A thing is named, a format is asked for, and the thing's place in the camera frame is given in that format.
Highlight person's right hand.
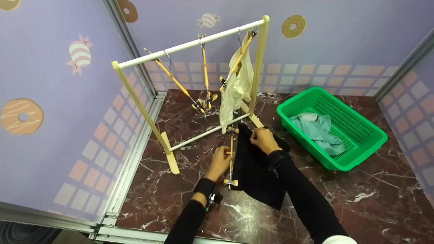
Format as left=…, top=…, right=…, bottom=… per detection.
left=250, top=128, right=283, bottom=156

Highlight person's left hand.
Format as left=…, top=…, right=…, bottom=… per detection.
left=203, top=146, right=234, bottom=182

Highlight wooden clip hanger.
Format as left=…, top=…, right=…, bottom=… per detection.
left=219, top=28, right=259, bottom=93
left=143, top=47, right=206, bottom=114
left=223, top=125, right=240, bottom=191
left=198, top=34, right=218, bottom=111

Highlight black cloth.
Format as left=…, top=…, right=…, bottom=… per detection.
left=231, top=122, right=292, bottom=211

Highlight person's left forearm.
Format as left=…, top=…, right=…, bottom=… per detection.
left=163, top=192, right=208, bottom=244

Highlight person's right forearm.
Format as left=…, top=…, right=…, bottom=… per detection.
left=271, top=158, right=350, bottom=244

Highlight black wrist band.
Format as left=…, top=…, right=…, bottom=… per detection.
left=266, top=149, right=293, bottom=177
left=193, top=178, right=224, bottom=213

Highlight cream cloth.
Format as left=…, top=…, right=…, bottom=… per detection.
left=219, top=40, right=255, bottom=135

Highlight teal cloth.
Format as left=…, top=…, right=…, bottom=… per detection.
left=289, top=112, right=346, bottom=157

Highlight green plastic basket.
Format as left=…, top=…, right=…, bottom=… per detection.
left=276, top=86, right=388, bottom=172

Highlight wooden clothes rack white rods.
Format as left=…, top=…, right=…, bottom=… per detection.
left=111, top=15, right=270, bottom=175

